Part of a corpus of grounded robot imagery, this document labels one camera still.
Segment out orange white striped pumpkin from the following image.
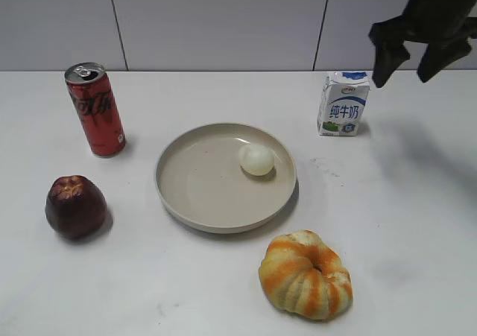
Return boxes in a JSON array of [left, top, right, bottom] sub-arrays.
[[259, 230, 353, 320]]

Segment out beige round plate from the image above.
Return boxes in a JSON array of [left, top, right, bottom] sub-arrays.
[[154, 123, 297, 234]]

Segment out red cola can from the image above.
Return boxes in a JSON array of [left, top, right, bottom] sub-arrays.
[[64, 62, 126, 157]]

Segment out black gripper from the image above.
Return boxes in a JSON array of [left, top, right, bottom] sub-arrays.
[[368, 0, 476, 88]]

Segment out white blue milk carton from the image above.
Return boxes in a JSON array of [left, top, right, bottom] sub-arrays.
[[317, 72, 370, 136]]

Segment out white egg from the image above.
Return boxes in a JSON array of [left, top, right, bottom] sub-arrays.
[[238, 144, 274, 176]]

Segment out dark red apple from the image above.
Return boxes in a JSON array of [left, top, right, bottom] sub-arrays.
[[45, 175, 107, 241]]

